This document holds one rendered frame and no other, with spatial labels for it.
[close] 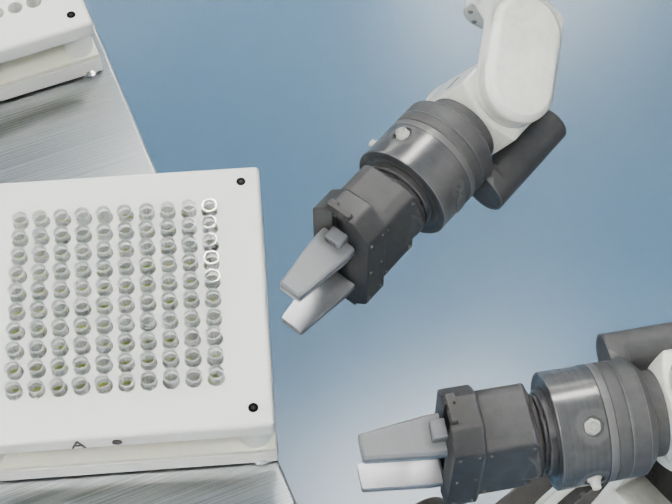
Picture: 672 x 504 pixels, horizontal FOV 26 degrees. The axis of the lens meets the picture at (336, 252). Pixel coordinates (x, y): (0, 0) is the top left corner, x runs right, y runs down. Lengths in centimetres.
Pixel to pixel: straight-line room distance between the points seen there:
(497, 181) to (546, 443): 25
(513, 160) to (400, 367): 103
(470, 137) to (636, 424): 27
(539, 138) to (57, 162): 44
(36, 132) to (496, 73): 45
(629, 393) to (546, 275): 126
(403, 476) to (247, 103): 147
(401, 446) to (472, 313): 124
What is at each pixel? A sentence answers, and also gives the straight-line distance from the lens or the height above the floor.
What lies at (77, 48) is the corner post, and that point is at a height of 92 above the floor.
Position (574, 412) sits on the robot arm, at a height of 103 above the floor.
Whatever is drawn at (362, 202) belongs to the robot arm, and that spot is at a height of 105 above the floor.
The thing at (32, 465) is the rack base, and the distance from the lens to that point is 119.
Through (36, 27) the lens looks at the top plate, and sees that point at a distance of 137.
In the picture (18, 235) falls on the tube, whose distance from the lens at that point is 124.
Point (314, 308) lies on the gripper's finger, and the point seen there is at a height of 97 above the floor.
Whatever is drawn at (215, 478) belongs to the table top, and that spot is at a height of 88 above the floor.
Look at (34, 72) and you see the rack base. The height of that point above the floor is 90.
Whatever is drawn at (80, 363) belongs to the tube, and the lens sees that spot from 117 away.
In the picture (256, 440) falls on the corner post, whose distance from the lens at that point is 116.
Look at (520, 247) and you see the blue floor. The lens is 234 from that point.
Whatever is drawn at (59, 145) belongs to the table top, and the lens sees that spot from 138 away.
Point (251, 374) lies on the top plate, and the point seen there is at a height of 95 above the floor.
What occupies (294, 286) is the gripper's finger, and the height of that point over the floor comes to 102.
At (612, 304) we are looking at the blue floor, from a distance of 231.
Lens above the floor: 197
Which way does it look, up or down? 58 degrees down
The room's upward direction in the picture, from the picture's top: straight up
